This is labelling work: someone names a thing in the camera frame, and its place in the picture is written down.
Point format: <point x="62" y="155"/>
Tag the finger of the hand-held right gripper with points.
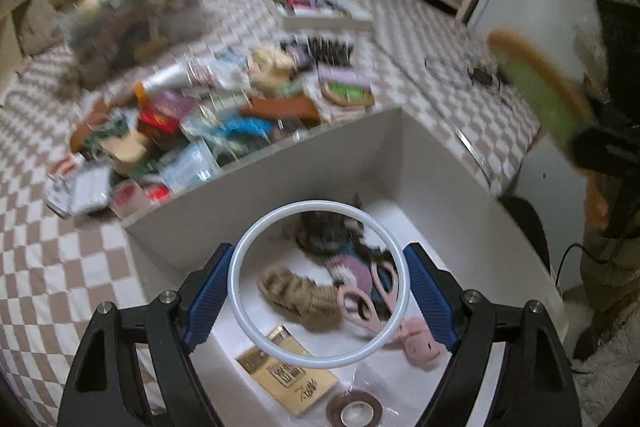
<point x="602" y="149"/>

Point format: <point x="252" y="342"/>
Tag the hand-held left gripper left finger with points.
<point x="207" y="297"/>

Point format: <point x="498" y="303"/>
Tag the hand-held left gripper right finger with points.
<point x="430" y="297"/>

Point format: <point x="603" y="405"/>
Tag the pink scissors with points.
<point x="420" y="342"/>

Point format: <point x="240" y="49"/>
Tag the green oval wooden-rimmed item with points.
<point x="535" y="77"/>

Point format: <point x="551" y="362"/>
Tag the white cardboard box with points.
<point x="450" y="187"/>

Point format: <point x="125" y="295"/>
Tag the blue brown crochet piece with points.
<point x="330" y="237"/>

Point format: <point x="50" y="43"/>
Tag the gold box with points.
<point x="290" y="382"/>

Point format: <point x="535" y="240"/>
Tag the brown tape roll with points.
<point x="335" y="407"/>

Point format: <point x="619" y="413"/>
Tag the red packet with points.
<point x="159" y="193"/>

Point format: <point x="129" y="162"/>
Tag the person's leg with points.
<point x="615" y="272"/>

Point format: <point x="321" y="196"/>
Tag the clear tape roll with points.
<point x="127" y="199"/>

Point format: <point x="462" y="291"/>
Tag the metal rod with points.
<point x="475" y="152"/>

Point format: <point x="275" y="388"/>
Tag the blue white packet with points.
<point x="192" y="167"/>

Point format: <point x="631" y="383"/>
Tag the black charger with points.
<point x="484" y="76"/>

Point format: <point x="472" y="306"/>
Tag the clear plastic case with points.
<point x="90" y="192"/>

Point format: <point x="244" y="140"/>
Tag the wooden block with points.
<point x="130" y="152"/>

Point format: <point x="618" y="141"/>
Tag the purple red carton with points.
<point x="165" y="112"/>

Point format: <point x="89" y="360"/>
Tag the fuzzy beige rug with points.
<point x="605" y="382"/>

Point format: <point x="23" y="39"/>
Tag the brown leather piece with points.
<point x="280" y="112"/>

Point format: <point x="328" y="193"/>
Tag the round wooden box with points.
<point x="347" y="94"/>

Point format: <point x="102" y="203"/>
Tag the silver pouch with orange cap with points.
<point x="165" y="79"/>

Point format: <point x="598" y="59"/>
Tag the wooden oval box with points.
<point x="270" y="69"/>

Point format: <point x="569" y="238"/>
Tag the purple card packet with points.
<point x="342" y="74"/>

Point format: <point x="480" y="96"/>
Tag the black hair claw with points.
<point x="330" y="49"/>

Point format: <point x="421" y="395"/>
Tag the clear plastic storage bin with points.
<point x="130" y="27"/>

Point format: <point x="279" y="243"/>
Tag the white tray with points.
<point x="325" y="22"/>

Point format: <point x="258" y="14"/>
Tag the pile of pens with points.
<point x="310" y="2"/>

